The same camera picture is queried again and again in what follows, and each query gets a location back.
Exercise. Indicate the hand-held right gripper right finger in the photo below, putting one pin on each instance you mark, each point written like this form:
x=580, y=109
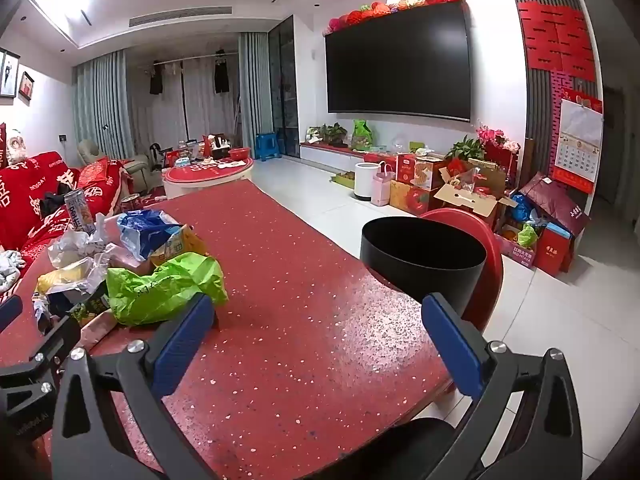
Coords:
x=452, y=345

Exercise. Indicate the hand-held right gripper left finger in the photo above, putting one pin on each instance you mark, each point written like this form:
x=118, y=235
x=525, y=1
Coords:
x=182, y=340

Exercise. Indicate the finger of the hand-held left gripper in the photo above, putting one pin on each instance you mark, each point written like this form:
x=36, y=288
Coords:
x=60, y=340
x=10, y=312

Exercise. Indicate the lime green plastic bag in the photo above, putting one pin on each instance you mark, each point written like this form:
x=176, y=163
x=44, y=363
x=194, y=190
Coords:
x=160, y=285

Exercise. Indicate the black trash bin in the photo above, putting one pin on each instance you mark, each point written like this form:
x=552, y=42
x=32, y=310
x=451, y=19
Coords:
x=425, y=270

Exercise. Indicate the white crumpled paper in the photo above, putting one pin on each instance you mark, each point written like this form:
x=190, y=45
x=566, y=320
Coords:
x=41, y=310

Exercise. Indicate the pink snack wrapper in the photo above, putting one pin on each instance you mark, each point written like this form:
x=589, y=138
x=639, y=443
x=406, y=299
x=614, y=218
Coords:
x=97, y=327

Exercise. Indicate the grey blue clothes pile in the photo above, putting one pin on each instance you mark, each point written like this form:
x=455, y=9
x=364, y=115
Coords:
x=10, y=270

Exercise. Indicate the green printed snack packet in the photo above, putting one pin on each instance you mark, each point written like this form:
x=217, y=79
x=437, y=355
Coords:
x=92, y=305

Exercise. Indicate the pale yellow wrapper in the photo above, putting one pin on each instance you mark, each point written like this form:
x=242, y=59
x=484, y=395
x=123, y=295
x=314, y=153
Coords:
x=62, y=277

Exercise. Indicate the red round chair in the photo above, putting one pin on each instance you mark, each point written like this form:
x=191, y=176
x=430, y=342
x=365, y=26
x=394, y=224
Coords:
x=492, y=280

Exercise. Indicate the crumpled silver wrapper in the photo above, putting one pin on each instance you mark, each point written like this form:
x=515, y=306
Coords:
x=75, y=250

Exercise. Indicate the yellow snack packet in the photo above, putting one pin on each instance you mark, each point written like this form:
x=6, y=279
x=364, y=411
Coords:
x=175, y=247

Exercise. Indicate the dark chair seat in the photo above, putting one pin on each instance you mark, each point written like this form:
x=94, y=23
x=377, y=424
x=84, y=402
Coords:
x=415, y=445

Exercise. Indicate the pink fruit box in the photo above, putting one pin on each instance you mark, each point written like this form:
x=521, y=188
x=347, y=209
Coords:
x=520, y=255

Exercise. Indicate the small black garment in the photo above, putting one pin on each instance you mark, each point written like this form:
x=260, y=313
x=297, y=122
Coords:
x=52, y=204

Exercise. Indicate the blue white crumpled plastic bag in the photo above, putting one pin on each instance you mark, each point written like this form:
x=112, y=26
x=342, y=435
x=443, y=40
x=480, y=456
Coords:
x=142, y=230

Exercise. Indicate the tall white drink can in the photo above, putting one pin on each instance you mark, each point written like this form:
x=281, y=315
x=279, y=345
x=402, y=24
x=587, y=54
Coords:
x=80, y=212

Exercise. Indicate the red printed sofa cover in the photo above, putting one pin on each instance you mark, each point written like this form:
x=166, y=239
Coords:
x=25, y=190

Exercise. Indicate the small green plastic bag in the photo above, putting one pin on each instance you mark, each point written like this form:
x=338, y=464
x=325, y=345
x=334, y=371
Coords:
x=527, y=235

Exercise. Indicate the red gift box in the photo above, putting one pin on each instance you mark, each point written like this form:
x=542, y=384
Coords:
x=552, y=252

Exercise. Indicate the red drink can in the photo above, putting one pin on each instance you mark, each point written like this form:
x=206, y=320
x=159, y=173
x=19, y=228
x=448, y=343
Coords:
x=131, y=205

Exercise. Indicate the open cardboard box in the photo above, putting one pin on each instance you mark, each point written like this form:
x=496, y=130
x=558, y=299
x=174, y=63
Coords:
x=480, y=200

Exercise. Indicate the bright blue plastic bag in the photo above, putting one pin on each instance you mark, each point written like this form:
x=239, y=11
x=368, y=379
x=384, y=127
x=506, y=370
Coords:
x=522, y=207

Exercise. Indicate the red round-pattern cover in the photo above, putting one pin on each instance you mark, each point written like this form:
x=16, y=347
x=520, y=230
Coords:
x=97, y=175

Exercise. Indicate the grey printed pillow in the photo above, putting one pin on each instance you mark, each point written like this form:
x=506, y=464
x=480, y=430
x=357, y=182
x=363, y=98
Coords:
x=15, y=145

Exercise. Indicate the round red-topped coffee table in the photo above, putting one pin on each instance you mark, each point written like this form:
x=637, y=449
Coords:
x=210, y=172

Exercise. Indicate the pink gift bag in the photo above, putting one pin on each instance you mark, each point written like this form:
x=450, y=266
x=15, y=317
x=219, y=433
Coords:
x=382, y=190

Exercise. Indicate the dark red quilted bag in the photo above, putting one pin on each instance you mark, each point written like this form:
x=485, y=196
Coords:
x=555, y=205

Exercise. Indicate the red waffle print box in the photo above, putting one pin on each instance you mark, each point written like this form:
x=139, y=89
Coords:
x=420, y=172

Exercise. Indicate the beige armchair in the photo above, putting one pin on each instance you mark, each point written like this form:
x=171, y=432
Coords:
x=90, y=149

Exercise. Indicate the white cylindrical bin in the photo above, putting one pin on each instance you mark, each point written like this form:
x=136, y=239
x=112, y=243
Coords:
x=365, y=182

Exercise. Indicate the black folding stroller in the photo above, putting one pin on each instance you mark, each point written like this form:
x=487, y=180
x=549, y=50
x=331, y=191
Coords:
x=159, y=155

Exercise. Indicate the red bowl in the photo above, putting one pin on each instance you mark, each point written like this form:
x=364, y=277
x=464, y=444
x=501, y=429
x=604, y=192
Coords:
x=239, y=153

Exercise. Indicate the green potted plant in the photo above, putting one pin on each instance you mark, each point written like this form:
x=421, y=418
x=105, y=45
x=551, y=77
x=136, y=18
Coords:
x=465, y=150

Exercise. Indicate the black tissue box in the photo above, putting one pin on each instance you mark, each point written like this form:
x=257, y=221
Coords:
x=220, y=146

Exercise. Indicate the green yellow flat box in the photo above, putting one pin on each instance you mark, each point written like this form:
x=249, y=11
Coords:
x=344, y=179

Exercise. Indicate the pink flower bouquet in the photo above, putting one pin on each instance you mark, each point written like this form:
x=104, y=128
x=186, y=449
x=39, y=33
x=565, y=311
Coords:
x=492, y=136

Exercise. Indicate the blue plastic stool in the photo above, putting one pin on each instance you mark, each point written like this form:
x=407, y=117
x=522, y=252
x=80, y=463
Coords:
x=266, y=142

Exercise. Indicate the grey curtain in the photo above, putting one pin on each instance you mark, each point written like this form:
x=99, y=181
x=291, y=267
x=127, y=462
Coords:
x=100, y=105
x=255, y=90

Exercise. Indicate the white television cabinet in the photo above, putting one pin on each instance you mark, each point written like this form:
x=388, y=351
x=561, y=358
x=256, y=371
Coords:
x=325, y=156

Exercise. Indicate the green snack bag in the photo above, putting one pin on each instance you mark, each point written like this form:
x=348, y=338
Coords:
x=362, y=135

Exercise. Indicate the small leafy potted plant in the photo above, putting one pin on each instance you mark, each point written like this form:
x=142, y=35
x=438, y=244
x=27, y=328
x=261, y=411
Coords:
x=332, y=135

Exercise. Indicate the dark hanging garment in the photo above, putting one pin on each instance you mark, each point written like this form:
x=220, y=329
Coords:
x=221, y=75
x=156, y=80

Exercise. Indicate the dark glass door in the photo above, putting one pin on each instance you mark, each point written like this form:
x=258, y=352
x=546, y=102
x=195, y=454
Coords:
x=282, y=85

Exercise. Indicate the ceiling air vent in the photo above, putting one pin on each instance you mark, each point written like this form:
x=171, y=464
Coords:
x=180, y=16

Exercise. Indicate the row of paper flower balls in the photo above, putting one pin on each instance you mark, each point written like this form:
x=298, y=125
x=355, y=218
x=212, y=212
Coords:
x=372, y=8

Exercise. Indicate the wall calendar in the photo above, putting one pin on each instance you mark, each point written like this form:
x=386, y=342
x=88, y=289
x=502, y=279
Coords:
x=577, y=150

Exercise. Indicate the wall television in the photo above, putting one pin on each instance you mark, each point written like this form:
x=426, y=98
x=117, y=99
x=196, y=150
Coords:
x=400, y=60

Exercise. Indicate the red paper wall decoration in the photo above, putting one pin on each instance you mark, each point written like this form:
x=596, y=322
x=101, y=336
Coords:
x=555, y=40

